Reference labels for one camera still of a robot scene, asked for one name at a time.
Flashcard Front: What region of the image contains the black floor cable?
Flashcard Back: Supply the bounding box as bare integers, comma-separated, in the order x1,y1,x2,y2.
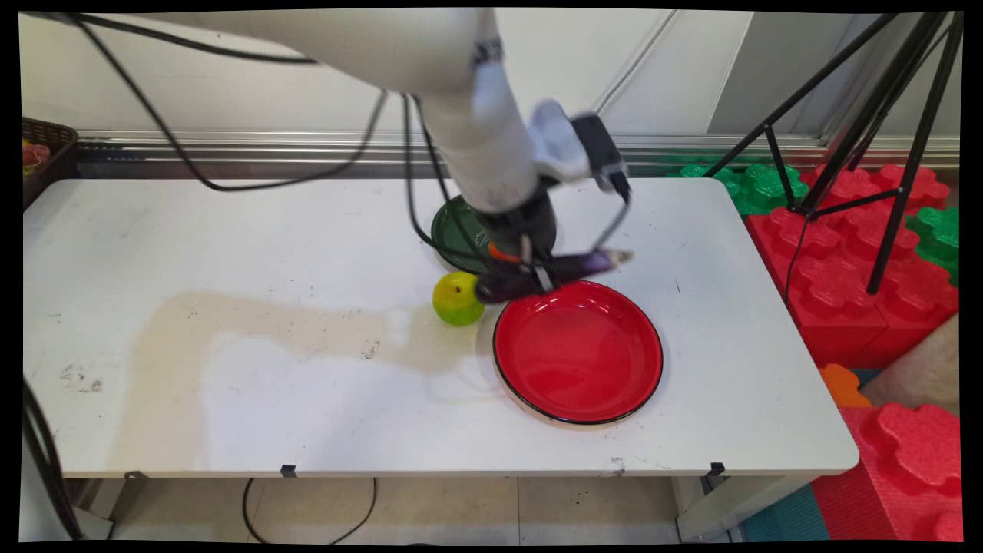
242,477,378,545

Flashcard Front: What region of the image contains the orange foam block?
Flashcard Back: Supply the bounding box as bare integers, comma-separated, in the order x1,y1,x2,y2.
818,363,874,409

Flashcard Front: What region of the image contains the grey table leg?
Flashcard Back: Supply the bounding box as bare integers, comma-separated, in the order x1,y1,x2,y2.
73,480,147,543

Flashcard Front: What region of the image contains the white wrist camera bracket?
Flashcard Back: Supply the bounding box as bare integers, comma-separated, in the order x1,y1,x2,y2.
527,98,594,187

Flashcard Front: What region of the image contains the purple toy eggplant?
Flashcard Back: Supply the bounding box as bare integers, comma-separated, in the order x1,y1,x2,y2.
473,247,636,305

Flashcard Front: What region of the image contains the teal floor mat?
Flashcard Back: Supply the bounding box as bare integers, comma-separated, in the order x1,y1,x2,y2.
740,484,832,543

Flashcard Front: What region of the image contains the dark green plate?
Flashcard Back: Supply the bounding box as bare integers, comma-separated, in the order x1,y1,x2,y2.
430,194,559,276

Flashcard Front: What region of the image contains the white table leg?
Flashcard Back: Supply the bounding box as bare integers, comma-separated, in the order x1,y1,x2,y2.
674,474,815,543

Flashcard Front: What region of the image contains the large red foam block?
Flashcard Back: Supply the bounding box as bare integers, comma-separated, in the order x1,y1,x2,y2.
748,164,960,369

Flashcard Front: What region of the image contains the dark wicker basket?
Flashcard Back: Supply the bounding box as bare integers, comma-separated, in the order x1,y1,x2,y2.
22,117,80,211

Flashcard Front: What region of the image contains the green toy apple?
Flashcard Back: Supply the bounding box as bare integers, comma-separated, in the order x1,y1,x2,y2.
432,270,487,327

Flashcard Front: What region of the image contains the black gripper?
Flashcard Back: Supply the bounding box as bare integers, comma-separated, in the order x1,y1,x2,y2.
476,187,559,294

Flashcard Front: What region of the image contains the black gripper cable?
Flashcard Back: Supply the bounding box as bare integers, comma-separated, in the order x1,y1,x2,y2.
68,13,389,194

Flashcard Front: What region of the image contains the aluminium wall rail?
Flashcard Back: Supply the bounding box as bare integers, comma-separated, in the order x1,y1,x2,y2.
75,130,961,171

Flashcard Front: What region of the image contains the red plate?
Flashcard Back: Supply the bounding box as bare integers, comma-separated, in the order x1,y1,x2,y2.
492,279,665,426

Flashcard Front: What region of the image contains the black camera cable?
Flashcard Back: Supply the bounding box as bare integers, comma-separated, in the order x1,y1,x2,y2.
585,173,634,258

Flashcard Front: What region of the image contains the green foam block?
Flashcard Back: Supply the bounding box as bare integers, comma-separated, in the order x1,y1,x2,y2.
906,207,961,287
667,163,812,217

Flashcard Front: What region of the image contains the black tripod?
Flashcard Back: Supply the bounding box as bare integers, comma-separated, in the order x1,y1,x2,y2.
703,12,965,296

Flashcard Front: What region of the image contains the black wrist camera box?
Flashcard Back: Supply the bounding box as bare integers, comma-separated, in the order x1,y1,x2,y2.
571,112,634,205

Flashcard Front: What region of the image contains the thin black tripod cable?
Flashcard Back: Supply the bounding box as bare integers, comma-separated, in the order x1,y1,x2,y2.
784,217,809,302

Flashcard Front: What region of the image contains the thick black cable bundle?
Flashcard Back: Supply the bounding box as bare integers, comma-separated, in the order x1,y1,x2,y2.
22,378,87,541

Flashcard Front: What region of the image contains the white wall conduit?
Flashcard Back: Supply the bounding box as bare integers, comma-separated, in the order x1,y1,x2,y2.
593,11,681,116

